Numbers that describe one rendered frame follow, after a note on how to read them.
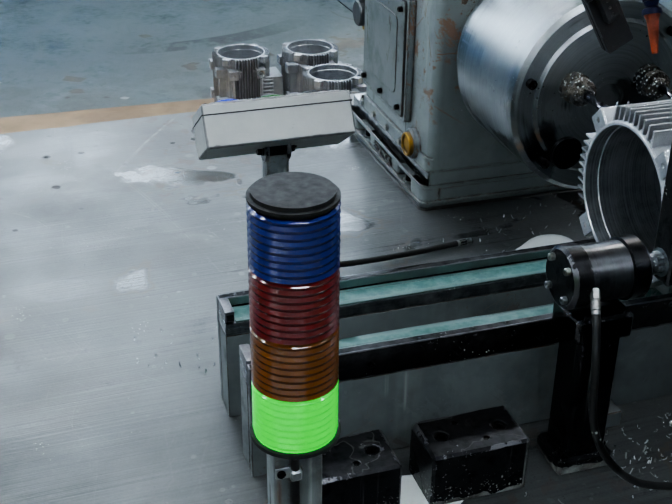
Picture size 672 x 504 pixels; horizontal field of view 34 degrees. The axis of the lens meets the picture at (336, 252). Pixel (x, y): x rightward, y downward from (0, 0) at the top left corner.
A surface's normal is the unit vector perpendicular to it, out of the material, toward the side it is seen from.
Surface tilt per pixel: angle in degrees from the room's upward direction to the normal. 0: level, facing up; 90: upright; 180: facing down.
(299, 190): 0
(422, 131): 90
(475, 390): 90
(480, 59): 77
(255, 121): 57
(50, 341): 0
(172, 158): 0
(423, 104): 90
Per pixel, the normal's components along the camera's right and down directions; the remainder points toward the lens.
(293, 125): 0.26, -0.09
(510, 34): -0.80, -0.35
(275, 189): 0.01, -0.88
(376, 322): 0.30, 0.46
